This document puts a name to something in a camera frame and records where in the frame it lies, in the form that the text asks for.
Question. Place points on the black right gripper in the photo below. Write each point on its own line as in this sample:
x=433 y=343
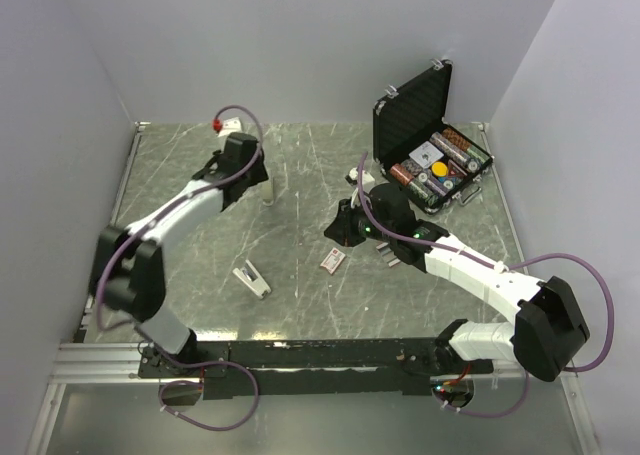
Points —
x=342 y=228

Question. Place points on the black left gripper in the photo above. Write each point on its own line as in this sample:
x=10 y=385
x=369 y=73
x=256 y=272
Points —
x=259 y=173

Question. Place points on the beige green stapler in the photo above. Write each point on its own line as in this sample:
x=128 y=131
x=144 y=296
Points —
x=268 y=192

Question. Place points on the white grey stapler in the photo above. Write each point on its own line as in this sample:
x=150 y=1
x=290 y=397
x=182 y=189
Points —
x=252 y=279

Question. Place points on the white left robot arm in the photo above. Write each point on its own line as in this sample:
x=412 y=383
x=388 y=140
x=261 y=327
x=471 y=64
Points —
x=128 y=270

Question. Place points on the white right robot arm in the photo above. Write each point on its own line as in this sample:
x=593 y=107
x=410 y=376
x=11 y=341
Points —
x=543 y=326

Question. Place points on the red white staple packet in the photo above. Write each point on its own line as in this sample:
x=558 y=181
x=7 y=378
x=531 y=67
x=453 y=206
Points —
x=333 y=260

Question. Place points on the red poker chip roll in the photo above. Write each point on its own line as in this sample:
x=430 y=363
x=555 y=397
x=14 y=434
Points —
x=401 y=174

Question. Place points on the green yellow chip roll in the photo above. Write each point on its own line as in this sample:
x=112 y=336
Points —
x=426 y=196

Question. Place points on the purple poker chip roll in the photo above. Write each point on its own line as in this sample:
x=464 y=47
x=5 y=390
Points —
x=437 y=187

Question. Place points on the black poker chip case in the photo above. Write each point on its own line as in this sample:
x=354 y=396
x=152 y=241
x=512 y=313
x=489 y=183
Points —
x=414 y=113

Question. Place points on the white playing card box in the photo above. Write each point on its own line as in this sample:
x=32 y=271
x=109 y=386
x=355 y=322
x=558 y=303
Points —
x=425 y=155

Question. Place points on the yellow dealer button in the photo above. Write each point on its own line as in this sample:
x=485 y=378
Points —
x=439 y=169

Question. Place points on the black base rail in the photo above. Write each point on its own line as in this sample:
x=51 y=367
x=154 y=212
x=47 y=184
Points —
x=304 y=367

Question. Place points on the aluminium frame rail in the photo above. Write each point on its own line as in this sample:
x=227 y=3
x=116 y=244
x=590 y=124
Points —
x=82 y=363

